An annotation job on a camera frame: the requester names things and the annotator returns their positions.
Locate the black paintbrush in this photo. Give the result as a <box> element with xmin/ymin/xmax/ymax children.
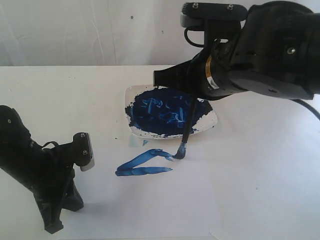
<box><xmin>173</xmin><ymin>97</ymin><xmax>197</xmax><ymax>160</ymax></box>

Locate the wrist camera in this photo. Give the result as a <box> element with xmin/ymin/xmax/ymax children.
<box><xmin>72</xmin><ymin>132</ymin><xmax>95</xmax><ymax>172</ymax></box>
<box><xmin>180</xmin><ymin>2</ymin><xmax>248</xmax><ymax>29</ymax></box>

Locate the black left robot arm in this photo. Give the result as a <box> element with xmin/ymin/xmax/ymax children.
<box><xmin>0</xmin><ymin>105</ymin><xmax>92</xmax><ymax>234</ymax></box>

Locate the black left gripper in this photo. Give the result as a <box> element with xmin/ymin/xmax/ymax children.
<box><xmin>19</xmin><ymin>149</ymin><xmax>84</xmax><ymax>234</ymax></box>

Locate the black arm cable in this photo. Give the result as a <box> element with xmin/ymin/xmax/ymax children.
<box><xmin>293</xmin><ymin>98</ymin><xmax>320</xmax><ymax>120</ymax></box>
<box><xmin>41</xmin><ymin>140</ymin><xmax>76</xmax><ymax>221</ymax></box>

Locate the white paper sheet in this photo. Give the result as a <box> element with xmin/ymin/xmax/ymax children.
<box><xmin>57</xmin><ymin>135</ymin><xmax>217</xmax><ymax>240</ymax></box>

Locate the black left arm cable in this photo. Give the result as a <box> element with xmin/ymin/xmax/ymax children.
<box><xmin>41</xmin><ymin>140</ymin><xmax>76</xmax><ymax>221</ymax></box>

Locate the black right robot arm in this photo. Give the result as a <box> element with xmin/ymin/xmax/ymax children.
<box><xmin>153</xmin><ymin>1</ymin><xmax>320</xmax><ymax>101</ymax></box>

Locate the white plate with blue paint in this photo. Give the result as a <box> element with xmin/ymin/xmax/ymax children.
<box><xmin>123</xmin><ymin>84</ymin><xmax>218</xmax><ymax>141</ymax></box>

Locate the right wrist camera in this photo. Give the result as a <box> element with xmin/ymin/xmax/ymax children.
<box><xmin>180</xmin><ymin>2</ymin><xmax>248</xmax><ymax>29</ymax></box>

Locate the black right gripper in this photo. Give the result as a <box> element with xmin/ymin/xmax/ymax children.
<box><xmin>153</xmin><ymin>38</ymin><xmax>248</xmax><ymax>100</ymax></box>

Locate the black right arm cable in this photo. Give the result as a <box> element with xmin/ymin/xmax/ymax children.
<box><xmin>293</xmin><ymin>98</ymin><xmax>320</xmax><ymax>120</ymax></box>

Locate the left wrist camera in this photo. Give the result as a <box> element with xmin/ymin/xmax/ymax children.
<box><xmin>72</xmin><ymin>132</ymin><xmax>95</xmax><ymax>172</ymax></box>

